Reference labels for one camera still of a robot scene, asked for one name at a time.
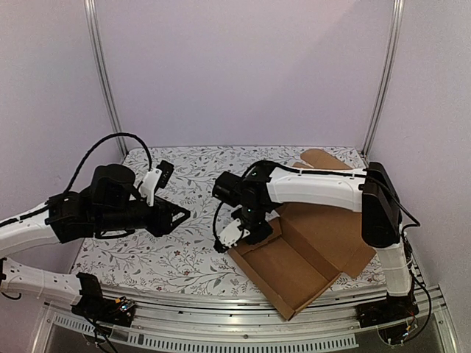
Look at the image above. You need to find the aluminium frame post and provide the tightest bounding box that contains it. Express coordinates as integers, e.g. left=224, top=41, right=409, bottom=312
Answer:
left=82, top=0, right=129, bottom=155
left=361, top=0, right=405, bottom=159

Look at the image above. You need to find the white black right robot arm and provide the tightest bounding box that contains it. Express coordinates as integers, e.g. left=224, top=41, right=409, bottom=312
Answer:
left=212, top=160, right=420, bottom=321

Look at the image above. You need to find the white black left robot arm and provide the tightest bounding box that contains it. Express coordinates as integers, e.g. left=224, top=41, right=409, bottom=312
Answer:
left=1, top=164, right=190, bottom=319

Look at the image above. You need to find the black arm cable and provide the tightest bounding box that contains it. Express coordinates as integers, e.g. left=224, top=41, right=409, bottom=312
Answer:
left=62, top=132, right=154, bottom=192
left=211, top=200, right=227, bottom=253

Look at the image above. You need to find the brown cardboard box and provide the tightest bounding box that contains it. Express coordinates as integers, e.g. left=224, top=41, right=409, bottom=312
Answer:
left=228, top=149, right=375, bottom=321

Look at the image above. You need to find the aluminium right frame post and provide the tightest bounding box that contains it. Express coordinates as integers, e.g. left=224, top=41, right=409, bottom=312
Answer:
left=361, top=0, right=405, bottom=159

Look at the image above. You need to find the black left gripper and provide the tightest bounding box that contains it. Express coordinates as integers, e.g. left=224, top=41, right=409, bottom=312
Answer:
left=96, top=196, right=191, bottom=237

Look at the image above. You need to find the aluminium front rail base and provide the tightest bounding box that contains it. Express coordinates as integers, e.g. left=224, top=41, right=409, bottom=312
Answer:
left=32, top=286, right=459, bottom=352

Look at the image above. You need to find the aluminium left frame post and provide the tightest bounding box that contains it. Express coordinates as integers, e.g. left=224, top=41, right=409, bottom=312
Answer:
left=82, top=0, right=129, bottom=155

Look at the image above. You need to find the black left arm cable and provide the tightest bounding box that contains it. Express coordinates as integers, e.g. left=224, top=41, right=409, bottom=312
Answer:
left=62, top=132, right=154, bottom=192

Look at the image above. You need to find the floral patterned table mat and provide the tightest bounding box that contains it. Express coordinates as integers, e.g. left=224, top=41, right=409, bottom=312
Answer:
left=72, top=146, right=420, bottom=297

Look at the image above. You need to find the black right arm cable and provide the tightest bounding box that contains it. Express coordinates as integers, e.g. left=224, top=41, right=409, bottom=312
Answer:
left=211, top=200, right=227, bottom=253

